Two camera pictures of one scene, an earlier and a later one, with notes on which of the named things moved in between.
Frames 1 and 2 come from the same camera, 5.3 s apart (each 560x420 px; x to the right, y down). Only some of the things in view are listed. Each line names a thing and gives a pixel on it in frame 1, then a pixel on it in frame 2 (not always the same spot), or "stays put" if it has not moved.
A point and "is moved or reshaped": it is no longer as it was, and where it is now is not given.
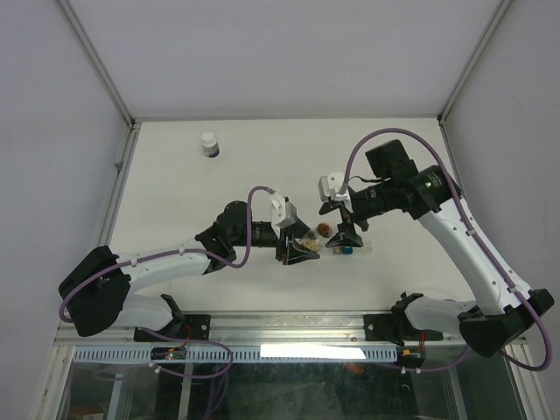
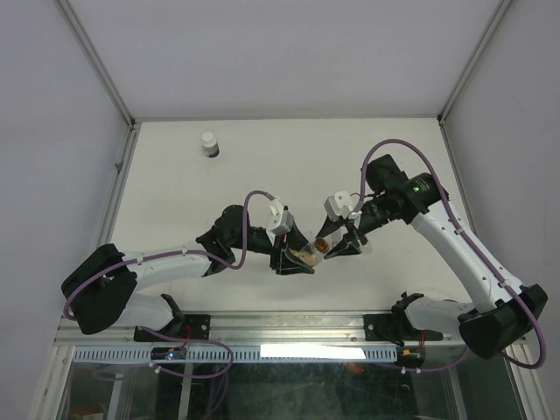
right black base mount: [396, 327] stays put
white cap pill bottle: [210, 144] stays put
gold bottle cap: [325, 229] is moved or reshaped
